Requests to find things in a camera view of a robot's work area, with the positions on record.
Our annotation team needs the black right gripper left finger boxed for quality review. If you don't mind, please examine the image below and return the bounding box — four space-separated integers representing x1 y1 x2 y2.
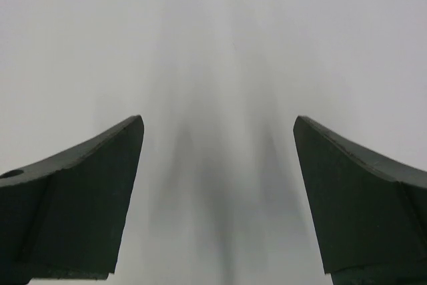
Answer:
1 115 144 284

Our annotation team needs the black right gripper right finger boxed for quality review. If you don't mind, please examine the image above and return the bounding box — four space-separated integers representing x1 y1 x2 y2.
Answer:
293 116 426 284

